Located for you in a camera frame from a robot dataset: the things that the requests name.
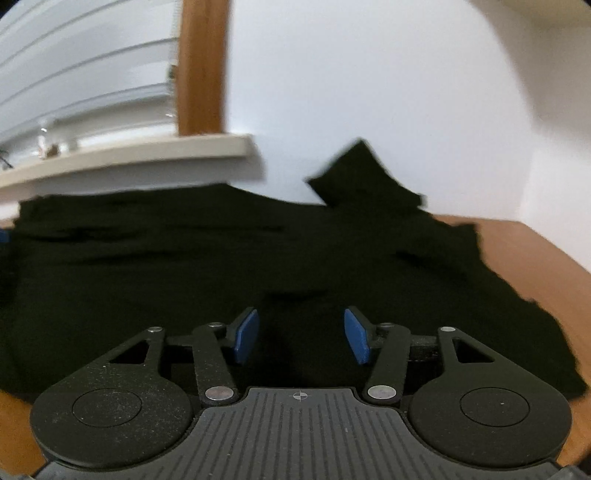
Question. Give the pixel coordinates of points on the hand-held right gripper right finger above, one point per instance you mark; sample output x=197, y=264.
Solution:
x=358, y=334

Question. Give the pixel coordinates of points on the beige window sill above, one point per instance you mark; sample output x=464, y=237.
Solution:
x=138, y=154

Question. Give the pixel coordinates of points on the white window blind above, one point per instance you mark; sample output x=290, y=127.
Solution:
x=83, y=69

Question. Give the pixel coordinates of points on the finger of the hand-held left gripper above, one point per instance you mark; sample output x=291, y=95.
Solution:
x=4, y=236

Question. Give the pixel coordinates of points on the black garment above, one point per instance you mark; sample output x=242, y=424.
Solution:
x=231, y=258

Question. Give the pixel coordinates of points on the wooden window frame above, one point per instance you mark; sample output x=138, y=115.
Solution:
x=203, y=69

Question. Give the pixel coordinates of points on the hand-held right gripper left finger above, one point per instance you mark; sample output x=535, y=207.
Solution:
x=244, y=337

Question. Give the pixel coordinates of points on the glass jar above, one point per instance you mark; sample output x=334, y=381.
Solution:
x=46, y=141

